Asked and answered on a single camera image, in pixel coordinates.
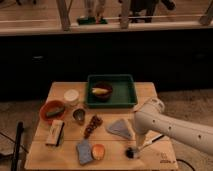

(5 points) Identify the grey-blue towel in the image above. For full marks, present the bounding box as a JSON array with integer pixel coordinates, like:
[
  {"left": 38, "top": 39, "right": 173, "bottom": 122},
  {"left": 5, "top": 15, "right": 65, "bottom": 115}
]
[{"left": 105, "top": 119, "right": 132, "bottom": 140}]

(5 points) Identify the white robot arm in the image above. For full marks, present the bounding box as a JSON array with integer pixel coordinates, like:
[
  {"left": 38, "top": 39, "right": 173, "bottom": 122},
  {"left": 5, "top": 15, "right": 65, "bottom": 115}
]
[{"left": 132, "top": 98, "right": 213, "bottom": 155}]

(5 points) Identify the small grey metal cup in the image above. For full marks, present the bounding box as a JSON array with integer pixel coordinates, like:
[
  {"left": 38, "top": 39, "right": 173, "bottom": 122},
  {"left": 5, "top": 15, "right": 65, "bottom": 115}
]
[{"left": 73, "top": 109, "right": 85, "bottom": 125}]

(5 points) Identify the white paper cup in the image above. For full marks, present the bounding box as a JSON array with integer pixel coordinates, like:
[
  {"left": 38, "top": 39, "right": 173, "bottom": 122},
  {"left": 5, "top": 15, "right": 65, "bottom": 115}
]
[{"left": 64, "top": 89, "right": 79, "bottom": 106}]

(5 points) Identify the black-headed dish brush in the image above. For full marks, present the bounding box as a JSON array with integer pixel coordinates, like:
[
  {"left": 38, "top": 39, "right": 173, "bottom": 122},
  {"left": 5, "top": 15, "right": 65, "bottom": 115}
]
[{"left": 125, "top": 134, "right": 164, "bottom": 159}]

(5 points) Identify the orange round fruit toy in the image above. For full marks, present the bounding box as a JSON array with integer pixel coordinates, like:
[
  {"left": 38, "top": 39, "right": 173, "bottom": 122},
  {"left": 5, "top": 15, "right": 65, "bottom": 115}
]
[{"left": 92, "top": 144, "right": 105, "bottom": 160}]

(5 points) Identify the brown grape bunch toy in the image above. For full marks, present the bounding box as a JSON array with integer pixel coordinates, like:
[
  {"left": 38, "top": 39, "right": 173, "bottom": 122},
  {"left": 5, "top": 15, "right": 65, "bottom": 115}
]
[{"left": 84, "top": 115, "right": 103, "bottom": 139}]

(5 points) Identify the dark brown bowl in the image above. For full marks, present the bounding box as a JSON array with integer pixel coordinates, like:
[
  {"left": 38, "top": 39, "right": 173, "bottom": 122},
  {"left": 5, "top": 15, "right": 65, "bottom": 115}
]
[{"left": 91, "top": 82, "right": 113, "bottom": 101}]

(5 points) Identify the blue sponge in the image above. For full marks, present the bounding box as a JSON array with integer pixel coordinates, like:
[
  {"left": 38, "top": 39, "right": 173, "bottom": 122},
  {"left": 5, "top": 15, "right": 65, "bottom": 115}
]
[{"left": 76, "top": 139, "right": 93, "bottom": 165}]

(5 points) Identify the green plastic tray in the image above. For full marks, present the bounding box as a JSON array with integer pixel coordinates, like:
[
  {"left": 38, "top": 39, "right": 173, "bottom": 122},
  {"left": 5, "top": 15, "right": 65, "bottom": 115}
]
[{"left": 85, "top": 74, "right": 138, "bottom": 108}]

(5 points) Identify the yellow corn cob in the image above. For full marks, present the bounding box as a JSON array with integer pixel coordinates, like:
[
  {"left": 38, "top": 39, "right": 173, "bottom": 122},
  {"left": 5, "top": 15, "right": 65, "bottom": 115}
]
[{"left": 92, "top": 88, "right": 109, "bottom": 95}]

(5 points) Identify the whiteboard eraser block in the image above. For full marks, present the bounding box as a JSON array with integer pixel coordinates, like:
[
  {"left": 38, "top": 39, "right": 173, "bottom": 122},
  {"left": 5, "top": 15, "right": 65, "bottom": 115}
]
[{"left": 45, "top": 120, "right": 64, "bottom": 146}]

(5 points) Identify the green object in bowl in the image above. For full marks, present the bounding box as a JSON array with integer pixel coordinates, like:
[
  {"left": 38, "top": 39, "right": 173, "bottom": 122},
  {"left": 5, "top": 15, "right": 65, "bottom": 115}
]
[{"left": 46, "top": 107, "right": 65, "bottom": 118}]

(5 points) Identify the orange plastic bowl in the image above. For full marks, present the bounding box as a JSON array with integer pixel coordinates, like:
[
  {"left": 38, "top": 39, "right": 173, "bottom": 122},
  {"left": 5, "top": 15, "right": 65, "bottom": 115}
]
[{"left": 39, "top": 100, "right": 66, "bottom": 125}]

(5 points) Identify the black stand pole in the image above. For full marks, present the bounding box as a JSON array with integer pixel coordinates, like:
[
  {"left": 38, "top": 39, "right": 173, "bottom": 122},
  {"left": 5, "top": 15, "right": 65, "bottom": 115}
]
[{"left": 11, "top": 122, "right": 24, "bottom": 171}]

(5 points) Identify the green box on shelf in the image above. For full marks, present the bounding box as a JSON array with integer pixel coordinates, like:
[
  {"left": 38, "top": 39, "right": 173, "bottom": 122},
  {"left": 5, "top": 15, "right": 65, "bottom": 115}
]
[{"left": 77, "top": 17, "right": 108, "bottom": 25}]

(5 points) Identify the black cable on floor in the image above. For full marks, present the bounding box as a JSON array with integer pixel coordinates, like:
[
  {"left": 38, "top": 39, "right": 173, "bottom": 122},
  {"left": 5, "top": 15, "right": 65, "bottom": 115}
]
[{"left": 176, "top": 158, "right": 198, "bottom": 171}]

